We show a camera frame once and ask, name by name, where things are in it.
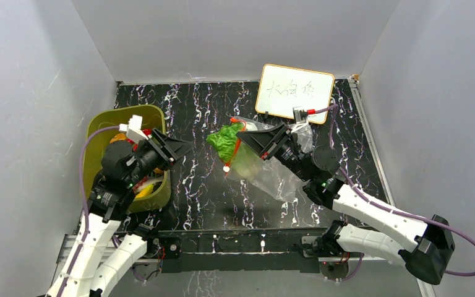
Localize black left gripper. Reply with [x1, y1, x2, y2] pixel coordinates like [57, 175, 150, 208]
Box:
[126, 129, 196, 186]

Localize clear zip top bag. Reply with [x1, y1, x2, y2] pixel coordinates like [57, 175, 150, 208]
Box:
[223, 116, 313, 202]

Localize green lettuce head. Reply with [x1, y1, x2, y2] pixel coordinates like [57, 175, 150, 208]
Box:
[207, 118, 262, 179]

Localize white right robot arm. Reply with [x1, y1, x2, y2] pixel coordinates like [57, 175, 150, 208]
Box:
[236, 124, 455, 285]

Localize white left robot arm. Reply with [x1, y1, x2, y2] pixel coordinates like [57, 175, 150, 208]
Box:
[46, 129, 194, 296]

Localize olive green plastic basket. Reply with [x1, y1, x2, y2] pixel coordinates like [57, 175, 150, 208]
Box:
[83, 105, 171, 213]

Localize yellow banana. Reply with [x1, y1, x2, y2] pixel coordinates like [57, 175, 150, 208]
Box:
[134, 183, 154, 199]

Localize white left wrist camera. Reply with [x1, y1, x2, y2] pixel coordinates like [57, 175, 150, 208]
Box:
[119, 114, 149, 144]

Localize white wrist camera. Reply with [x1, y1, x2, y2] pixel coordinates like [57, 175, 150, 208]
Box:
[119, 114, 149, 144]
[293, 106, 309, 124]

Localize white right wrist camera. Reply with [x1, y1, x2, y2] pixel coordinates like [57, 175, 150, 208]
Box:
[293, 106, 309, 124]

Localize white board orange frame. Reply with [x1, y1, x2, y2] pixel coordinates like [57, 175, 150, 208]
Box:
[255, 64, 335, 124]

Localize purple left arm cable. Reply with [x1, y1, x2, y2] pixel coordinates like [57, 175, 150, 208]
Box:
[55, 126, 121, 297]

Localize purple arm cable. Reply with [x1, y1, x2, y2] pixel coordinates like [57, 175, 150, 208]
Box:
[55, 126, 121, 297]
[307, 104, 475, 277]

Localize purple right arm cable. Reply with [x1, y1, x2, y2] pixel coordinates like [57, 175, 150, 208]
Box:
[307, 104, 475, 277]

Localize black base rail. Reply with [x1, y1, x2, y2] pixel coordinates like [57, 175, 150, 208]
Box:
[57, 227, 369, 275]

